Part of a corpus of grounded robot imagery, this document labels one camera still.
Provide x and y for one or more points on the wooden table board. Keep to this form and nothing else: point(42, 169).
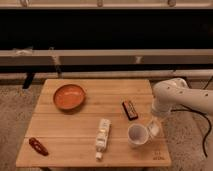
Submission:
point(69, 136)

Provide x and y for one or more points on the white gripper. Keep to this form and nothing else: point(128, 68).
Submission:
point(154, 127)

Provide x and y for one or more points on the grey metal rail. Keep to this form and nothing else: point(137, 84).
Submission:
point(137, 57)

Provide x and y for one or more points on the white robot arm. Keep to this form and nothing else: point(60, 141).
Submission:
point(176, 91)

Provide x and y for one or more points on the orange ceramic bowl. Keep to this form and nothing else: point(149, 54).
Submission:
point(69, 96)

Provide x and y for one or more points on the dark chocolate bar wrapper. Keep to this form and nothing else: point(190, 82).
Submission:
point(130, 110)

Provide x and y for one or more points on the red chili pepper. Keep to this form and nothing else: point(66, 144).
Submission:
point(38, 147)

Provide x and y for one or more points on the white tube bottle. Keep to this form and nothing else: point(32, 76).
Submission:
point(102, 138)

